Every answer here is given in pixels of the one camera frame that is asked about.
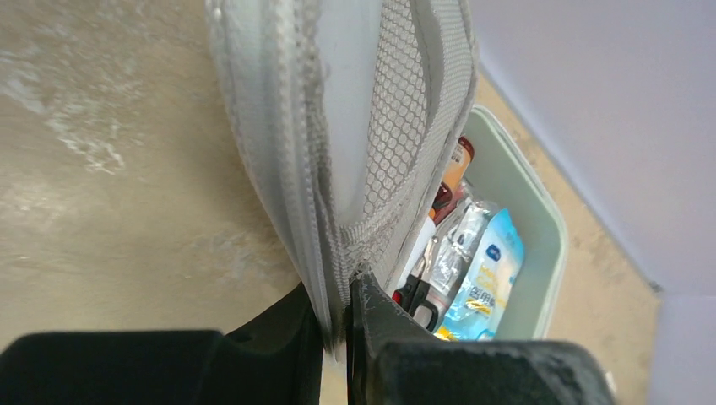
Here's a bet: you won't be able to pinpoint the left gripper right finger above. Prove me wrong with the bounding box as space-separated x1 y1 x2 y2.
347 273 616 404

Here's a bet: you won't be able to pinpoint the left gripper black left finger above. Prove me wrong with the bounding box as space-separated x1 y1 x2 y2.
1 286 323 404

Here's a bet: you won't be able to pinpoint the black handled scissors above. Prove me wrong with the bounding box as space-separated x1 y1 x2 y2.
392 236 440 332

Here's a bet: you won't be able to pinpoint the light blue wipes packet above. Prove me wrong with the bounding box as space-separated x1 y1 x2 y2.
434 208 525 341

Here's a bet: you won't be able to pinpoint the brown bottle orange cap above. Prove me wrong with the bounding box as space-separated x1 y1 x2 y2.
429 136 475 224

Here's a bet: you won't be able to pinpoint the grey storage case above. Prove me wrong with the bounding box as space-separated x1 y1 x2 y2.
203 1 567 352

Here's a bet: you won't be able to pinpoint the white plastic bottle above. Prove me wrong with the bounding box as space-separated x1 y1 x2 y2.
395 216 436 289

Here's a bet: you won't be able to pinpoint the small white pad packet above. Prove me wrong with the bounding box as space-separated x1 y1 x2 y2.
429 197 499 316

